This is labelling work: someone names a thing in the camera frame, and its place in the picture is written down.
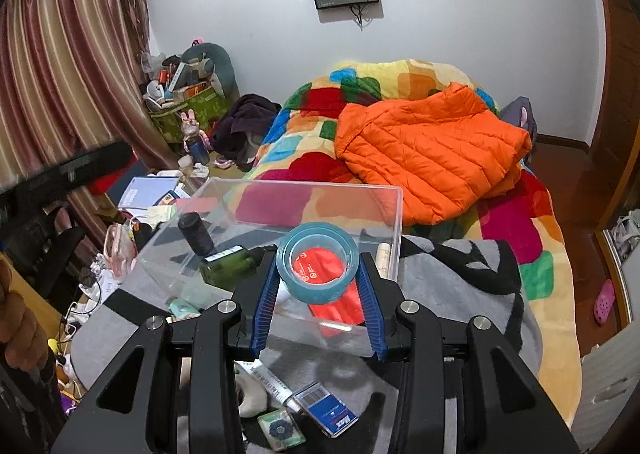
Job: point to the grey and black blanket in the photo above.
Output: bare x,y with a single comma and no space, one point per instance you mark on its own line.
450,284

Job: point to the person's left forearm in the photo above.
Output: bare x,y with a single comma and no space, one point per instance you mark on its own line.
25,414

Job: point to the white printed tube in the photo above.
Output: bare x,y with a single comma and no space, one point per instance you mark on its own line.
267,381

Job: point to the pink sandal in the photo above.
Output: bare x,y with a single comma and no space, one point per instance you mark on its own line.
222,162

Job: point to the bunny figure toy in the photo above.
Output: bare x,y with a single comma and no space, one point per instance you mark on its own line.
196,143

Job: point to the white sneaker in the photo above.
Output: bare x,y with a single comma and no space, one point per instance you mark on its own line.
627,231

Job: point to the red box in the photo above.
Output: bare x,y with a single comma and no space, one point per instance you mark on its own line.
107,182

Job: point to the dark green bottle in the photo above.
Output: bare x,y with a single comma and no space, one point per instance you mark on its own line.
230,266

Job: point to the clear pink bag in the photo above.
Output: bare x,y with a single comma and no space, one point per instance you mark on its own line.
117,249

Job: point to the colourful patchwork blanket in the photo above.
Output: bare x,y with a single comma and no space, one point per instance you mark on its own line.
515,229

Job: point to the striped pink curtain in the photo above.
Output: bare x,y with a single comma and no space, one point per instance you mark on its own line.
60,58

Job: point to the orange down jacket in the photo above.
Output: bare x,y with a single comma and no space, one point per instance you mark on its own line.
425,148

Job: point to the green storage box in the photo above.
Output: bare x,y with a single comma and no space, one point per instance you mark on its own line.
200,106

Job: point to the person's left hand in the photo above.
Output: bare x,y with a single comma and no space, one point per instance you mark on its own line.
20,334

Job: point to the brown wooden door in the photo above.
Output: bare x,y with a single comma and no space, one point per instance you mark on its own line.
620,108

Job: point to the green square compact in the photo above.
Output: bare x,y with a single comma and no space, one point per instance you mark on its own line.
280,429

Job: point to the beige paper roll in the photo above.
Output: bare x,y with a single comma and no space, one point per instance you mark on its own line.
385,256

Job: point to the white rounded object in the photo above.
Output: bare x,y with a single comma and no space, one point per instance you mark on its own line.
252,401

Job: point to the red packet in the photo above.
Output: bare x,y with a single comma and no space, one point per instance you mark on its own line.
335,311

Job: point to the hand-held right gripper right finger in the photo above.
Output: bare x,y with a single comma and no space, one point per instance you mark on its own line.
372,314

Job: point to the pink clog slipper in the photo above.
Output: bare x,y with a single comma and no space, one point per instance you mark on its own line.
605,301

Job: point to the clear plastic box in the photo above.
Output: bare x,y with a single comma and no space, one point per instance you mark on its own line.
300,204

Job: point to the dark clothes pile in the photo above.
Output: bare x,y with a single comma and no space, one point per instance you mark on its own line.
245,118

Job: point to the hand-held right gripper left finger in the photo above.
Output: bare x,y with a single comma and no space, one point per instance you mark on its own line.
267,304

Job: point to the blue card box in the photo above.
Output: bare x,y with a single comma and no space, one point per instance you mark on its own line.
327,411

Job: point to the black cylindrical bottle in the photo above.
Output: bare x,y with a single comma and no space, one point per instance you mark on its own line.
196,234

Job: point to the white cabinet panel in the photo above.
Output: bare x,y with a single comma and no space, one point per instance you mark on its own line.
600,384

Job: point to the blue and white notebook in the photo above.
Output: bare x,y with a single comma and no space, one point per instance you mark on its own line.
145,193

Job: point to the blue tape roll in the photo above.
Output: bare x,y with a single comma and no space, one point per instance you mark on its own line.
310,294

